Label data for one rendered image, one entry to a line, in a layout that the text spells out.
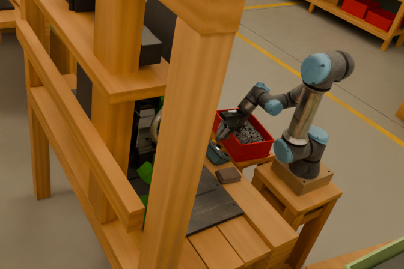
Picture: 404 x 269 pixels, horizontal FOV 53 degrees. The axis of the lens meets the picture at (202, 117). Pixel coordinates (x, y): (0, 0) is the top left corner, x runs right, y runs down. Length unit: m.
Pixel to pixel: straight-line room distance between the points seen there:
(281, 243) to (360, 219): 1.76
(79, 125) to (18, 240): 1.42
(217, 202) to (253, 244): 0.23
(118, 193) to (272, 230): 0.76
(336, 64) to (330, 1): 5.71
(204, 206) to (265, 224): 0.26
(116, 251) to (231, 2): 1.07
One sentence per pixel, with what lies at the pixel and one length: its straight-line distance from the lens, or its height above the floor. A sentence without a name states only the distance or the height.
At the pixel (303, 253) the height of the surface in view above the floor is 0.39.
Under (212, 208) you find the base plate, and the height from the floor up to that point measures 0.90.
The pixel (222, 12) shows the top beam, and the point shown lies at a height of 1.89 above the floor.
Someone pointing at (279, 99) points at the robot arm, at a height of 1.22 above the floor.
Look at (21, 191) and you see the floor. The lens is 3.03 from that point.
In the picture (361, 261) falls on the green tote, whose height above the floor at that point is 0.95.
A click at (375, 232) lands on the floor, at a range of 3.40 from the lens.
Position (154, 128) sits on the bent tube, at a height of 1.12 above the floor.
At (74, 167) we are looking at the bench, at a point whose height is 0.88.
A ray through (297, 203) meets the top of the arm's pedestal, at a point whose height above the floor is 0.85.
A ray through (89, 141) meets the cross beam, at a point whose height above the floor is 1.28.
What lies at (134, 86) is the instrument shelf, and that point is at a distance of 1.18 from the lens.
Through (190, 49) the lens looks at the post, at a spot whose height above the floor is 1.81.
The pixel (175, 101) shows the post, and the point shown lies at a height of 1.67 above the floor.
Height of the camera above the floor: 2.16
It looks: 34 degrees down
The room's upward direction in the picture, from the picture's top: 13 degrees clockwise
